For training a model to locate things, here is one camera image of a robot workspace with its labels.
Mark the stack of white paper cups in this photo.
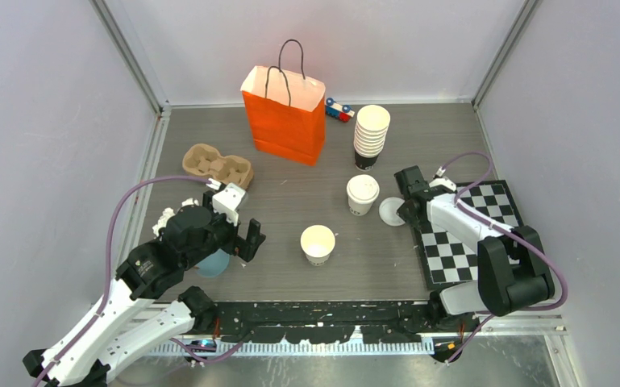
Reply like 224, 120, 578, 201
353, 105, 391, 171

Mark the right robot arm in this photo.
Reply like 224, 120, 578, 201
394, 166, 556, 331

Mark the crumpled white paper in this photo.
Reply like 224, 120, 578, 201
152, 198, 200, 237

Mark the black white checkerboard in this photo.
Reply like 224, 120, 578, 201
412, 180, 524, 291

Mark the white plastic cup lid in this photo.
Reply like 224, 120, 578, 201
346, 174, 380, 204

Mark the white paper coffee cup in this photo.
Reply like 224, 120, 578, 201
347, 196, 376, 216

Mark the red blue toy car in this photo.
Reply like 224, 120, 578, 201
325, 98, 355, 123

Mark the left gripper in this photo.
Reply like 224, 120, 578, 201
185, 190, 266, 268

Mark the orange paper bag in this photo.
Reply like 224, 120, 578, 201
240, 49, 326, 166

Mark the blue plastic cup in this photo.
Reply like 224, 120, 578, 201
196, 249, 231, 278

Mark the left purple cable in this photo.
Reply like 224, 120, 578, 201
31, 176, 220, 387

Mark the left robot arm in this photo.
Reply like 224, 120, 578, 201
23, 204, 266, 386

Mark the cardboard cup carrier tray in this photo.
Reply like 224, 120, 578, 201
182, 144, 254, 189

